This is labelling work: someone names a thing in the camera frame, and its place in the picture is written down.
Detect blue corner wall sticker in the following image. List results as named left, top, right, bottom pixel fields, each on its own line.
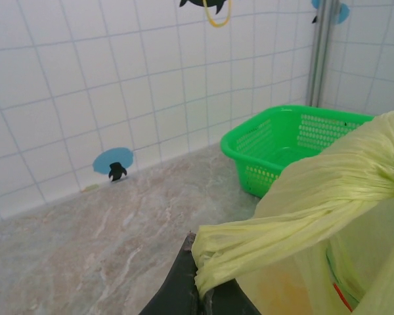
left=311, top=0, right=351, bottom=26

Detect blue penguin wall sticker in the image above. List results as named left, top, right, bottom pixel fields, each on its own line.
left=92, top=147, right=136, bottom=184

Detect large dolphin ring wall sticker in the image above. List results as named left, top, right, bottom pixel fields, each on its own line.
left=179, top=0, right=234, bottom=28

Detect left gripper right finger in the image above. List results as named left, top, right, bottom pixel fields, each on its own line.
left=211, top=278, right=262, bottom=315

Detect green plastic basket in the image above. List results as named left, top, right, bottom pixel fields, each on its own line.
left=220, top=104, right=376, bottom=199

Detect aluminium frame post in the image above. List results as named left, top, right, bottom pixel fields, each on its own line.
left=307, top=0, right=339, bottom=108

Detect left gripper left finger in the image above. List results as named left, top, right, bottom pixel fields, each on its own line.
left=137, top=231, right=200, bottom=315

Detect yellow avocado print plastic bag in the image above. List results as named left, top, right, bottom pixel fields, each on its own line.
left=193, top=108, right=394, bottom=315

